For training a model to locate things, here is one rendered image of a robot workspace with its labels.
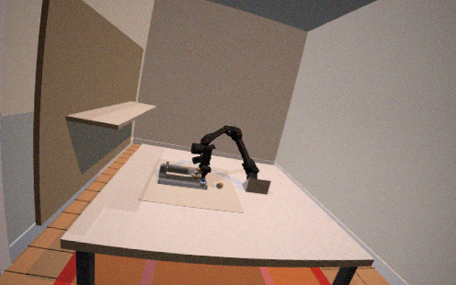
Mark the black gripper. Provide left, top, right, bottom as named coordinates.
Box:
left=199, top=154, right=211, bottom=179

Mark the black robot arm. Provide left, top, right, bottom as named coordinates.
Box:
left=190, top=125, right=259, bottom=180

